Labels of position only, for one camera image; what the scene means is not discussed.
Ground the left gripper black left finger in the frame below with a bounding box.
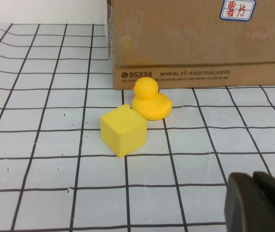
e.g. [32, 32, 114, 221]
[224, 172, 261, 232]

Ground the yellow rubber duck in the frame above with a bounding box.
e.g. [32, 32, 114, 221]
[131, 77, 173, 121]

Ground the yellow foam cube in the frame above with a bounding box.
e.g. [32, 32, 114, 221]
[100, 103, 148, 159]

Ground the cardboard box printed F2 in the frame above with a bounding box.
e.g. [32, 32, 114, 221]
[107, 0, 275, 90]

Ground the white black-grid tablecloth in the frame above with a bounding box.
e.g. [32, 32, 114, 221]
[0, 23, 275, 232]

